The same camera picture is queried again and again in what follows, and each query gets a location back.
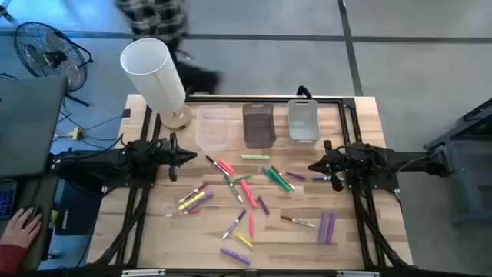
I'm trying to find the clear plastic bin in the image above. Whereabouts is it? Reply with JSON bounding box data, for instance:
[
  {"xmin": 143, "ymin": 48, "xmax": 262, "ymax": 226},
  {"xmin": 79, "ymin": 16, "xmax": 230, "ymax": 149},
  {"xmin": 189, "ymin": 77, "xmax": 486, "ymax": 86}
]
[{"xmin": 194, "ymin": 103, "xmax": 231, "ymax": 152}]

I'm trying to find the black capped thin marker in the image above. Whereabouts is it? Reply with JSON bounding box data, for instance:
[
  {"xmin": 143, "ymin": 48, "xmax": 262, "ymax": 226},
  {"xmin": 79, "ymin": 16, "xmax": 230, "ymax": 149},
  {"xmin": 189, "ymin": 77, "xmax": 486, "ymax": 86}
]
[{"xmin": 204, "ymin": 155, "xmax": 231, "ymax": 177}]

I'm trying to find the white metal bracket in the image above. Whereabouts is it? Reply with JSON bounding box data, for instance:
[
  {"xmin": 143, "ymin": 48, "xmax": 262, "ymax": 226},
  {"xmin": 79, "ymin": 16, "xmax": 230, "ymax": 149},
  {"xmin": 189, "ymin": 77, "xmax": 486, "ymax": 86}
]
[
  {"xmin": 337, "ymin": 270, "xmax": 381, "ymax": 277},
  {"xmin": 121, "ymin": 269, "xmax": 166, "ymax": 277}
]

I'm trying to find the purple thin marker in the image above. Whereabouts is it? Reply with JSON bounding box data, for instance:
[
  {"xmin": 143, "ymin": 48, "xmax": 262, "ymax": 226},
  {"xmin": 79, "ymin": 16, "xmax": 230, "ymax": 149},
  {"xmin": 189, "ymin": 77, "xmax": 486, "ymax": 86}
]
[{"xmin": 222, "ymin": 209, "xmax": 248, "ymax": 240}]

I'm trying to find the yellow power plug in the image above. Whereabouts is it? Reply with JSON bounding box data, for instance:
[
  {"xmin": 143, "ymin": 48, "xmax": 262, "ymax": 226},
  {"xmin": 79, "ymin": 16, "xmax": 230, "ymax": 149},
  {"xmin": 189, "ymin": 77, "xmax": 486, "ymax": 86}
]
[{"xmin": 57, "ymin": 128, "xmax": 84, "ymax": 140}]

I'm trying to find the black floor fan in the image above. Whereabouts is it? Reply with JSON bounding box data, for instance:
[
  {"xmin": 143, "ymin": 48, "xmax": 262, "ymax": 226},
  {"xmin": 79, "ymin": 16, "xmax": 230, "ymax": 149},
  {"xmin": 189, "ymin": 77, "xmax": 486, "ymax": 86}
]
[{"xmin": 13, "ymin": 21, "xmax": 94, "ymax": 108}]

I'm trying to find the brown thin marker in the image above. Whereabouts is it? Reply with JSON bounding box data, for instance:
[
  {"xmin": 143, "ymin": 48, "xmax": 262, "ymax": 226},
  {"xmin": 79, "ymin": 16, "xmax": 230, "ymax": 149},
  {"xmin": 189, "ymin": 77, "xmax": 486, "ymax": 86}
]
[{"xmin": 280, "ymin": 215, "xmax": 316, "ymax": 229}]

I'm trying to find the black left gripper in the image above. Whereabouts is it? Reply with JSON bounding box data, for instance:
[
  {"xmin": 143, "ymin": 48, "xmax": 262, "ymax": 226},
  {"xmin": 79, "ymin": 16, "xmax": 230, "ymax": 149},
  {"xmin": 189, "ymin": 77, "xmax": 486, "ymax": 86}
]
[{"xmin": 159, "ymin": 132, "xmax": 198, "ymax": 182}]

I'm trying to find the dark metal cart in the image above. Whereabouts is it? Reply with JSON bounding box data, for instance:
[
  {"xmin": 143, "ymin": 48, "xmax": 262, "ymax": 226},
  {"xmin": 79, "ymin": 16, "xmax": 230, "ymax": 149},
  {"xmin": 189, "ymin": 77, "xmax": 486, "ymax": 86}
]
[{"xmin": 424, "ymin": 98, "xmax": 492, "ymax": 228}]

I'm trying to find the red thin marker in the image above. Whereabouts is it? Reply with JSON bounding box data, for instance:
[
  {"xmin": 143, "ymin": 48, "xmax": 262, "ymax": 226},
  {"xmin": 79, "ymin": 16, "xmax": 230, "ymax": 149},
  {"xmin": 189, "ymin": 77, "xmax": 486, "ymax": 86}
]
[
  {"xmin": 271, "ymin": 165, "xmax": 296, "ymax": 191},
  {"xmin": 165, "ymin": 209, "xmax": 201, "ymax": 218}
]

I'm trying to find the black computer case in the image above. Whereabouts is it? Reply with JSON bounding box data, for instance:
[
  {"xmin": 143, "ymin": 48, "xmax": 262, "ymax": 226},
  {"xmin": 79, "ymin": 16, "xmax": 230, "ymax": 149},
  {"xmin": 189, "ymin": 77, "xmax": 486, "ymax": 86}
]
[{"xmin": 55, "ymin": 179, "xmax": 105, "ymax": 236}]

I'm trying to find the person's forearm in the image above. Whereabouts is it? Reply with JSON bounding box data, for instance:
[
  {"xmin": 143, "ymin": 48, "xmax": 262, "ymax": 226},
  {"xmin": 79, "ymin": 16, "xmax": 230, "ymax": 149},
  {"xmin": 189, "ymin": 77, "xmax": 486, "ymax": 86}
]
[{"xmin": 0, "ymin": 244, "xmax": 28, "ymax": 275}]

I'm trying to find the small yellow highlighter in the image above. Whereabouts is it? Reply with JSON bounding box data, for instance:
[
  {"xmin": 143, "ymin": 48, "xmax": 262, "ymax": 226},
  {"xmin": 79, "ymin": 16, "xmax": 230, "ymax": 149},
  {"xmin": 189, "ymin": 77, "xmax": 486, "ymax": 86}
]
[{"xmin": 234, "ymin": 232, "xmax": 254, "ymax": 249}]

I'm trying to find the grey translucent plastic bin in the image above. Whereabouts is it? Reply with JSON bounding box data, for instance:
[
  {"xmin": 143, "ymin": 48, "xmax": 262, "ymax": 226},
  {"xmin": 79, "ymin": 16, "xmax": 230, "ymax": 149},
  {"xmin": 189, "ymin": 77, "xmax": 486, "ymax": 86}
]
[{"xmin": 241, "ymin": 102, "xmax": 277, "ymax": 149}]

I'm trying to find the person's hand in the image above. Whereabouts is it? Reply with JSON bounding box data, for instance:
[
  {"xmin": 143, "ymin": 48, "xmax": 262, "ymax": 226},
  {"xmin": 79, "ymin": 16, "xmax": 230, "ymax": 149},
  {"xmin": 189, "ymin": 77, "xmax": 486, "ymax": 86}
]
[{"xmin": 0, "ymin": 208, "xmax": 42, "ymax": 249}]

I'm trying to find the person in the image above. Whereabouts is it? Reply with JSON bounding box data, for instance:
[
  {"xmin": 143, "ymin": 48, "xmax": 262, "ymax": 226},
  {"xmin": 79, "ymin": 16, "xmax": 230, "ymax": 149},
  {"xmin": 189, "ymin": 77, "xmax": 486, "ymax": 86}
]
[{"xmin": 115, "ymin": 0, "xmax": 224, "ymax": 95}]

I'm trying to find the black keyboard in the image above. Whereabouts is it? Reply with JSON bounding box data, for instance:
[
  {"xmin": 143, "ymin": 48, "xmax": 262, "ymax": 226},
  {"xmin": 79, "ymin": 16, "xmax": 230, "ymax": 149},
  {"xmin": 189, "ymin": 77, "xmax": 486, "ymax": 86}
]
[{"xmin": 0, "ymin": 179, "xmax": 19, "ymax": 221}]

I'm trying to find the blue pen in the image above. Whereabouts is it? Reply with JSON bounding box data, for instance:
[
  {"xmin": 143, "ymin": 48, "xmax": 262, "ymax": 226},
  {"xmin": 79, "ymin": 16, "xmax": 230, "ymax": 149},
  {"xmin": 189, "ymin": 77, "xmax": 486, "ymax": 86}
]
[{"xmin": 224, "ymin": 174, "xmax": 244, "ymax": 204}]

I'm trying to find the small purple highlighter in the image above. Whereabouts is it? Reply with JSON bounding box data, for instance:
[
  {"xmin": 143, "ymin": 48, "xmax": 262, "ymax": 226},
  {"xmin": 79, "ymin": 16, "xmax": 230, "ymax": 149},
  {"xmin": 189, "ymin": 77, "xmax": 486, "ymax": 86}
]
[{"xmin": 257, "ymin": 195, "xmax": 271, "ymax": 216}]

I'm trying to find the maroon thin marker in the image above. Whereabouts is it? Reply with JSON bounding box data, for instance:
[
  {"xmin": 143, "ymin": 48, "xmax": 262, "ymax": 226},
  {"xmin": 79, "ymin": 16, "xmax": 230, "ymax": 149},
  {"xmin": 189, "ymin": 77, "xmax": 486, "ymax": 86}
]
[{"xmin": 178, "ymin": 183, "xmax": 209, "ymax": 204}]

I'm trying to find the white plastic bin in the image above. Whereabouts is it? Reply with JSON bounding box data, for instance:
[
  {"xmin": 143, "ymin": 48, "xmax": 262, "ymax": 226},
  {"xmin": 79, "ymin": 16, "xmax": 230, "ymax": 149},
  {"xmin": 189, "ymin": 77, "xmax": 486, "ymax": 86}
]
[{"xmin": 287, "ymin": 98, "xmax": 321, "ymax": 146}]

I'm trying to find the white shade lamp wooden base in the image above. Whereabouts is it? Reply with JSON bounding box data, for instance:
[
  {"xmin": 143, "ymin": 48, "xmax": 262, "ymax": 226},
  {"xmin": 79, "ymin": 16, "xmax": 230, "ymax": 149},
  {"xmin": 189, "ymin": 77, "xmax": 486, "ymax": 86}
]
[{"xmin": 119, "ymin": 37, "xmax": 192, "ymax": 131}]

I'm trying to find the teal pen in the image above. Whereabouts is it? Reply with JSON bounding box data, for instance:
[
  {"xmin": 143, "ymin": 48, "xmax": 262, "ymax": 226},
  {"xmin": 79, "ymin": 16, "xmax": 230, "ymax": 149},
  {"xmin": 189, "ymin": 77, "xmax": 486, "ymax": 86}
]
[{"xmin": 261, "ymin": 165, "xmax": 278, "ymax": 182}]

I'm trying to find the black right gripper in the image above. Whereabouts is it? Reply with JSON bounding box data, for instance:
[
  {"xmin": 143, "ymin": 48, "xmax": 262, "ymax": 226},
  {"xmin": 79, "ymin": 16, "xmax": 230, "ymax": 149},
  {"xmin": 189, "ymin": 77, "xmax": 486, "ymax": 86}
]
[{"xmin": 307, "ymin": 140, "xmax": 349, "ymax": 192}]

